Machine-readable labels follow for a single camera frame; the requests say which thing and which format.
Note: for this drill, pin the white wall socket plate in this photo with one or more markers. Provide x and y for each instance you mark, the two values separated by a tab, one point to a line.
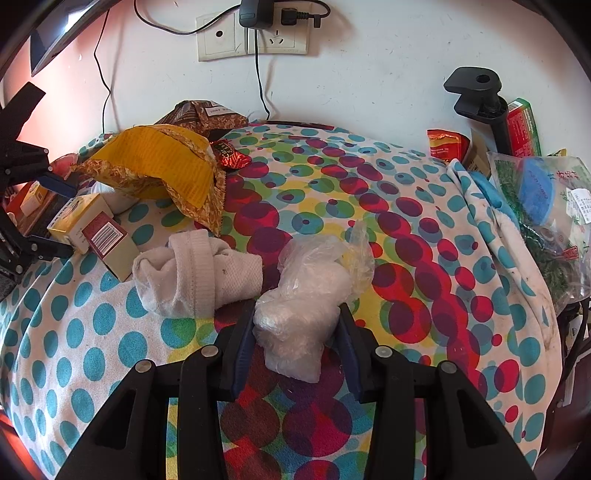
219	39
281	41

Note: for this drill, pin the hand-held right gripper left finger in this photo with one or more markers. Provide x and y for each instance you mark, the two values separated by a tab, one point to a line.
242	344

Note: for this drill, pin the green and red box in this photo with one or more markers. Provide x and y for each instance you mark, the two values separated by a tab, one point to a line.
524	127

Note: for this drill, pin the white mesh-knit sock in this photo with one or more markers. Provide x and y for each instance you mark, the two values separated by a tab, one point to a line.
238	277

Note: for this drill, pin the yellow gold foil bag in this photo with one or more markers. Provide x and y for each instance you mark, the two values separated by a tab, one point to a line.
152	157

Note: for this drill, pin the monitor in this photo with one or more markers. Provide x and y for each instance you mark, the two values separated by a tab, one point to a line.
55	32

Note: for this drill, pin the black plug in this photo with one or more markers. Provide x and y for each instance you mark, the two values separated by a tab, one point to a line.
295	17

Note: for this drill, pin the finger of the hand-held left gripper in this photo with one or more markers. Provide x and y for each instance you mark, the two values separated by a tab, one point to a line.
48	247
57	183

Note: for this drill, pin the clear plastic bag white contents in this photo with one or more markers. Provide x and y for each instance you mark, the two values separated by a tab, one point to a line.
295	295

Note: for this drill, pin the blue round lid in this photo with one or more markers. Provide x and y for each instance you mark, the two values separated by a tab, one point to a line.
538	189

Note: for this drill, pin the clear bag of green herbs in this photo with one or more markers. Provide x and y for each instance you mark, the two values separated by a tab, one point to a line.
554	258

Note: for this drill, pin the yellow medicine box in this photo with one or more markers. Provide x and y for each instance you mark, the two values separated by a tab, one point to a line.
34	198
78	217

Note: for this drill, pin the colourful polka dot cloth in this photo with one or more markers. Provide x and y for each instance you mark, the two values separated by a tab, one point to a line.
323	184

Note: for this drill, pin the black power adapter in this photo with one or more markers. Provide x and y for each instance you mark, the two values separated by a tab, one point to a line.
256	14

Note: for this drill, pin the red snack packet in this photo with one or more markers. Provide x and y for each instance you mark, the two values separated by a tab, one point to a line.
445	145

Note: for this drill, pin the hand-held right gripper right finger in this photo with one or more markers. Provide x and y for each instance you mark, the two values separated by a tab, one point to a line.
347	353

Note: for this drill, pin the beige carton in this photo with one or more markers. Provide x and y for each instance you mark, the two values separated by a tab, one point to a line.
478	154

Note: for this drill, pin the red foil packet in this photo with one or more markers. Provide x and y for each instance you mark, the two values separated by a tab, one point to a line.
231	157

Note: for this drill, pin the red round tray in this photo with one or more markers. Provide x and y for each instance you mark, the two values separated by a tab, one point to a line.
64	162

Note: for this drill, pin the brown patterned foil bag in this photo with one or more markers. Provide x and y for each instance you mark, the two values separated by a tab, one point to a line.
198	115

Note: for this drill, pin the brown box with barcode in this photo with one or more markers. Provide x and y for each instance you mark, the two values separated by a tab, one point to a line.
111	249

